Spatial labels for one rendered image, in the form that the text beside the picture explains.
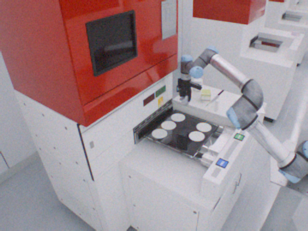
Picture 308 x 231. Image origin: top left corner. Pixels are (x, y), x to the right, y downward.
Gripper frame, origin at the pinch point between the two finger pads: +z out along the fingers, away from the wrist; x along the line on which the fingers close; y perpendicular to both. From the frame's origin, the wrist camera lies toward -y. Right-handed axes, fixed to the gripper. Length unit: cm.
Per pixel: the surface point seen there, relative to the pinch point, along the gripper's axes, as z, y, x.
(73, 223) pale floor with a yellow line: 100, 102, 5
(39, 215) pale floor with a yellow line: 101, 133, -10
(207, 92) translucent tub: -3.7, -17.2, -4.0
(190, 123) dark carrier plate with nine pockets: 9.7, 1.2, 9.6
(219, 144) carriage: 11.3, -8.8, 34.0
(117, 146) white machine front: 6, 53, 23
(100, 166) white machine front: 11, 65, 33
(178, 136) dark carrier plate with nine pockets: 9.7, 13.9, 20.7
